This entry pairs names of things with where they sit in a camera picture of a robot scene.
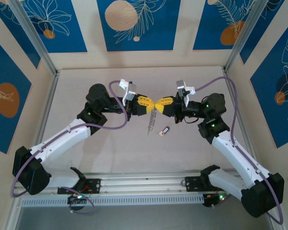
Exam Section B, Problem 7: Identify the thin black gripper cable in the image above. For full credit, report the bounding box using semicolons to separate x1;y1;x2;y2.
183;115;199;125

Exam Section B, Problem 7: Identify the aluminium frame bar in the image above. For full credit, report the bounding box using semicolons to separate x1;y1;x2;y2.
269;214;287;230
2;194;24;230

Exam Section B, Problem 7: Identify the black electronics board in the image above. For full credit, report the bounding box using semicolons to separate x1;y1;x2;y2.
67;194;88;206
202;193;229;208

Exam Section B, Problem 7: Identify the grey slotted cable duct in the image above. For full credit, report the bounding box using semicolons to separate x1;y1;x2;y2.
21;194;206;207

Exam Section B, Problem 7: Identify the grey metal plate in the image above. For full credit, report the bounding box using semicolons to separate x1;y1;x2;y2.
14;206;274;230

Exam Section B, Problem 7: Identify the aluminium frame post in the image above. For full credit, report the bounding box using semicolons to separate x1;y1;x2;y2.
9;0;60;76
224;0;285;72

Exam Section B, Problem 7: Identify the aluminium side rail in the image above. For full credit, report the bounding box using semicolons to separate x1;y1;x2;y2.
222;67;262;173
30;69;61;151

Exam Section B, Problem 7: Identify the clear plastic zip bag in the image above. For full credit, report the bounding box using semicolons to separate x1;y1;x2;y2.
146;107;158;136

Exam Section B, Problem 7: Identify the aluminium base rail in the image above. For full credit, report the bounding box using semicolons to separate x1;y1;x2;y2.
11;169;245;198

